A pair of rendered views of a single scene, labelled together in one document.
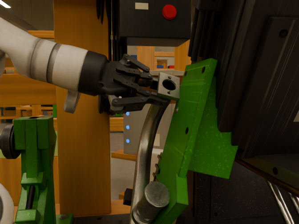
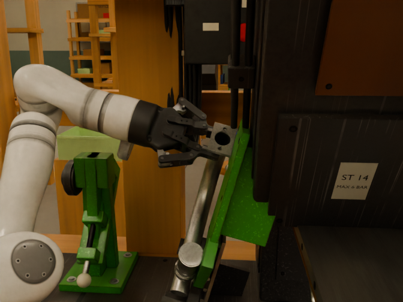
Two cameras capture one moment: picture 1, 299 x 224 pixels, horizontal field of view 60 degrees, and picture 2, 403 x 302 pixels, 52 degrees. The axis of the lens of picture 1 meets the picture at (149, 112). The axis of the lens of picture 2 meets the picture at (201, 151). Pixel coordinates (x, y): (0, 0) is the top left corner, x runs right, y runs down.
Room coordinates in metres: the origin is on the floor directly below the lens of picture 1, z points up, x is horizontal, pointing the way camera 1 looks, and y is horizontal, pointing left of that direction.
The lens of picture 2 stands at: (-0.19, -0.15, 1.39)
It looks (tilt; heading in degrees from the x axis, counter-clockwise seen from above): 14 degrees down; 13
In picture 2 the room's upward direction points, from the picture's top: straight up
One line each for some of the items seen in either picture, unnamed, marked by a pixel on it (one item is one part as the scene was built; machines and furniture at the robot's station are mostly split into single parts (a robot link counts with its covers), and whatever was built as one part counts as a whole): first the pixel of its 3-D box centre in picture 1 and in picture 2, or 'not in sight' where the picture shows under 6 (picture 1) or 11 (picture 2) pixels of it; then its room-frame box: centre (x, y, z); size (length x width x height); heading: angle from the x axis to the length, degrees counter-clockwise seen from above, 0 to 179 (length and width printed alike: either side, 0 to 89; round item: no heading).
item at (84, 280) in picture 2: not in sight; (86, 269); (0.47, 0.23, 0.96); 0.06 x 0.03 x 0.06; 9
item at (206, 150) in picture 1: (201, 126); (246, 189); (0.41, -0.08, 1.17); 0.13 x 0.12 x 0.20; 99
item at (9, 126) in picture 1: (10, 141); (71, 177); (0.54, 0.30, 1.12); 0.07 x 0.03 x 0.08; 9
